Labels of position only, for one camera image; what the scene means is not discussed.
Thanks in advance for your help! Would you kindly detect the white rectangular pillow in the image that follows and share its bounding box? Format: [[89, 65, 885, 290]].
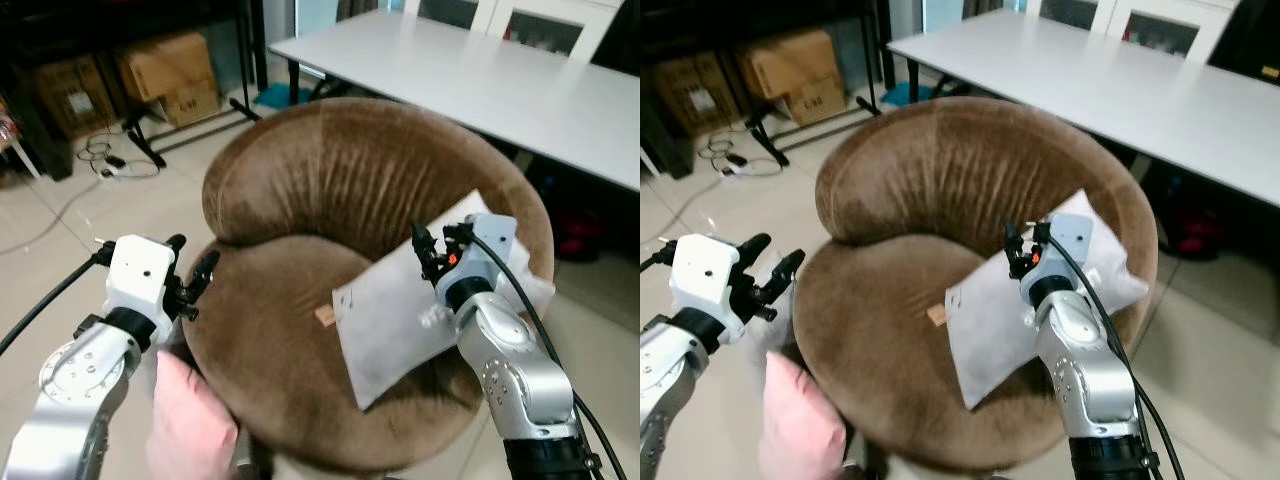
[[945, 188, 1152, 412], [332, 189, 555, 412]]

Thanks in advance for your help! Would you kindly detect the brown round velvet sofa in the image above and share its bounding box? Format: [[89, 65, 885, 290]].
[[183, 97, 557, 475], [793, 97, 1162, 475]]

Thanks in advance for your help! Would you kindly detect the pink pillow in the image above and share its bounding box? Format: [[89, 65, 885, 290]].
[[764, 350, 850, 480], [146, 350, 241, 480]]

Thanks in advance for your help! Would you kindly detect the teal floor mat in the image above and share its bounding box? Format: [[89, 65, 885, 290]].
[[253, 84, 313, 110], [879, 82, 933, 107]]

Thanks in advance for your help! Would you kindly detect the black metal stand leg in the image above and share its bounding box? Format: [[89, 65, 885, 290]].
[[119, 97, 263, 169], [742, 95, 883, 168]]

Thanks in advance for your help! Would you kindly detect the red and black bag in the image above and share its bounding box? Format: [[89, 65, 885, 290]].
[[1168, 198, 1233, 261], [553, 198, 605, 263]]

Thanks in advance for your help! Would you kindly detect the small printed cardboard box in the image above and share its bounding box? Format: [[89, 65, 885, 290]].
[[784, 78, 848, 127], [160, 80, 222, 128]]

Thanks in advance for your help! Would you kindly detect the white long table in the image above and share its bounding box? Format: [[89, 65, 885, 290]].
[[885, 9, 1280, 208], [267, 9, 641, 192]]

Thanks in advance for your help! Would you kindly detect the labelled dark cardboard box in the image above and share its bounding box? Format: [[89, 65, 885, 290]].
[[654, 54, 738, 138], [33, 55, 119, 139]]

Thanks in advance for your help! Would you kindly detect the large plain cardboard box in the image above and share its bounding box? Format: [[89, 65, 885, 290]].
[[733, 29, 842, 100], [116, 31, 220, 103]]

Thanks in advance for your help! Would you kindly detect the white wooden chair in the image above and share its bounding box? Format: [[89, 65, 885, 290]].
[[1023, 0, 1122, 37], [1104, 0, 1243, 64], [403, 0, 498, 37], [486, 0, 623, 64]]

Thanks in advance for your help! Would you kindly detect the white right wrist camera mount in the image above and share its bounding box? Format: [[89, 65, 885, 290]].
[[436, 213, 519, 301], [1020, 213, 1094, 297]]

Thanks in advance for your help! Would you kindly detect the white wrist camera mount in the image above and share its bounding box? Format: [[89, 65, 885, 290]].
[[669, 234, 742, 319], [436, 213, 519, 301], [1020, 213, 1094, 297], [104, 236, 179, 319]]

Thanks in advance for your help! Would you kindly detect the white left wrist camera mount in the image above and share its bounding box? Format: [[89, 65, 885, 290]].
[[104, 236, 179, 319], [669, 234, 742, 319]]

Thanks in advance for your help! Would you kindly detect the white power strip with cable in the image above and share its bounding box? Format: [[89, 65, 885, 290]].
[[78, 133, 162, 182], [705, 131, 784, 180]]

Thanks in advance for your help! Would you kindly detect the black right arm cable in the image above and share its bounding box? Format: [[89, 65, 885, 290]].
[[1044, 232, 1187, 480], [466, 232, 628, 480]]

